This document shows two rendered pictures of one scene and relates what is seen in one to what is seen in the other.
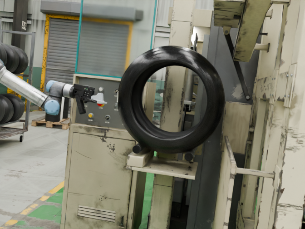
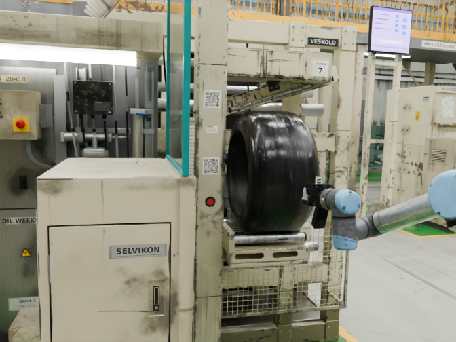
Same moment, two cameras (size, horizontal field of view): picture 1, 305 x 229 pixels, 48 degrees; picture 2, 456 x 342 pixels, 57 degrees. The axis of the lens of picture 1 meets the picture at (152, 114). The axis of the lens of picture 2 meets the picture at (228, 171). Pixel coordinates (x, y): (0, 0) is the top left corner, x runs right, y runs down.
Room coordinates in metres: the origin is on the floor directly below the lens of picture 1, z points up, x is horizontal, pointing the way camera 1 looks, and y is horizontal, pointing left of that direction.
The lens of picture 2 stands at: (2.86, 1.64, 1.42)
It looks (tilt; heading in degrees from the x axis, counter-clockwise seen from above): 7 degrees down; 247
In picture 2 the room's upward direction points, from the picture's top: 1 degrees clockwise
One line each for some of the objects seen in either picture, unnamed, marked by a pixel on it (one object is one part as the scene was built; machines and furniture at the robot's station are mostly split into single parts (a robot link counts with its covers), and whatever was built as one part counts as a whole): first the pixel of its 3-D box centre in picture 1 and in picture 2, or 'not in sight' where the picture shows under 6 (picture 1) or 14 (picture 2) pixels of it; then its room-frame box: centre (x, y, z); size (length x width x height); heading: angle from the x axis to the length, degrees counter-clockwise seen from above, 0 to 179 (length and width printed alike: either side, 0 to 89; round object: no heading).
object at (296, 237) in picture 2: (142, 144); (269, 237); (1.99, 0.04, 0.90); 0.35 x 0.05 x 0.05; 170
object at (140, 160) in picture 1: (141, 155); (267, 252); (1.99, 0.04, 0.84); 0.36 x 0.09 x 0.06; 170
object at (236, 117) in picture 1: (234, 126); not in sight; (2.12, -0.51, 1.05); 0.20 x 0.15 x 0.30; 170
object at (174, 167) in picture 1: (164, 165); (257, 250); (1.97, -0.10, 0.80); 0.37 x 0.36 x 0.02; 80
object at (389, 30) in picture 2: not in sight; (389, 30); (-1.08, -2.62, 2.60); 0.60 x 0.05 x 0.55; 174
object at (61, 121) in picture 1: (56, 109); not in sight; (8.46, 2.35, 0.38); 1.20 x 0.80 x 0.76; 2
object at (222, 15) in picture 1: (238, 2); (269, 66); (1.80, -0.37, 1.71); 0.61 x 0.25 x 0.15; 170
